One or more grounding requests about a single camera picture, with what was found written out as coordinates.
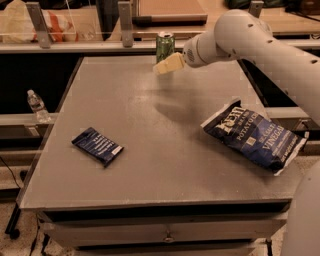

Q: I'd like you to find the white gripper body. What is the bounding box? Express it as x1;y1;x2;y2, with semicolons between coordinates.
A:
182;37;202;68

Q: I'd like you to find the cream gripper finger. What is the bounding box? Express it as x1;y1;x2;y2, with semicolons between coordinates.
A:
153;52;185;75

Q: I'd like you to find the green soda can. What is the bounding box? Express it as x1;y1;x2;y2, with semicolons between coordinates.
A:
156;31;175;62

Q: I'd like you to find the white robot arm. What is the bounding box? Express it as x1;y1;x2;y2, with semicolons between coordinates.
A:
154;10;320;256

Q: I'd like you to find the blue rxbar blueberry wrapper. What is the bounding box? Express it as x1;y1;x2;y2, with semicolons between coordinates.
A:
71;127;123;167

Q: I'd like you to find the brown flat board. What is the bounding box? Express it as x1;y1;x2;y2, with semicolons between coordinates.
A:
132;0;208;26

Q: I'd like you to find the blue kettle chips bag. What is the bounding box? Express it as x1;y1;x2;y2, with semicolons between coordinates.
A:
201;98;309;176

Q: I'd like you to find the clear plastic water bottle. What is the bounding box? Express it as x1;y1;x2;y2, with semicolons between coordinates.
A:
27;90;51;123

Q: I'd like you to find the white orange plastic bag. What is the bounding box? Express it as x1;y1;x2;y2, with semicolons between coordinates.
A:
0;0;78;44

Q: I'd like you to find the grey table drawer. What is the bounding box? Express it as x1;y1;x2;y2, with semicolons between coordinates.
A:
43;213;287;247

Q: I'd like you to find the grey metal bracket right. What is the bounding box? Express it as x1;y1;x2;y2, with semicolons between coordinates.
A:
248;0;264;18

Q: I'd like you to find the grey metal bracket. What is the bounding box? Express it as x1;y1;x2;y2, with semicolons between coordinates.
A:
118;1;133;47
26;2;52;49
248;0;264;18

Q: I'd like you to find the grey metal bracket middle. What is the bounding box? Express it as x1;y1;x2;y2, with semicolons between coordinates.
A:
118;1;133;47

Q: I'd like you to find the grey metal bracket left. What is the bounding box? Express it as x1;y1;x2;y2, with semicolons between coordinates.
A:
26;2;52;49

